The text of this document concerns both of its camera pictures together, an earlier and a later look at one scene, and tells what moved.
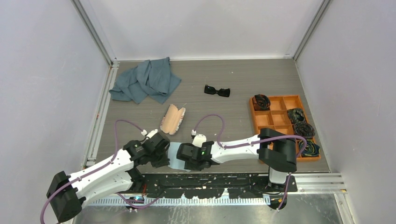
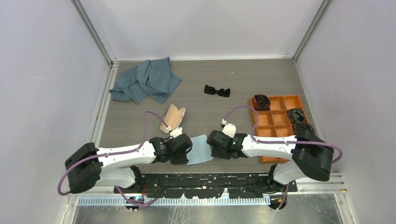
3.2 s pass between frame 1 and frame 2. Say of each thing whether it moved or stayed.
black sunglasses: stayed
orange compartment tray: stayed
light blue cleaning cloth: moved
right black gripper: moved
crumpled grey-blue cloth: stayed
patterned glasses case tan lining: stayed
